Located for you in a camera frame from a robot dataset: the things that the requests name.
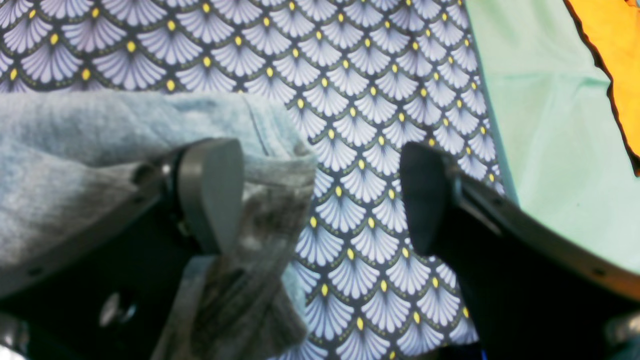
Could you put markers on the orange object at corner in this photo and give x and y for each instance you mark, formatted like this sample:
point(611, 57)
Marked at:
point(611, 29)

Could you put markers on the fan-patterned tablecloth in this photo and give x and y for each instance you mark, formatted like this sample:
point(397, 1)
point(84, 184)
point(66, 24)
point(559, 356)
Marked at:
point(360, 78)

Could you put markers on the grey T-shirt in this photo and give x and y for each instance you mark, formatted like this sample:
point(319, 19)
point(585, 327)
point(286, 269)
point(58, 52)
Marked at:
point(67, 156)

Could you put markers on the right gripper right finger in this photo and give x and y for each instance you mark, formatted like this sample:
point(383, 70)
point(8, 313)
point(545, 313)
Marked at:
point(532, 294)

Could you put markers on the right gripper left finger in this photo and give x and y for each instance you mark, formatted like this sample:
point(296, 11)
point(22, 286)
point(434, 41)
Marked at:
point(187, 203)

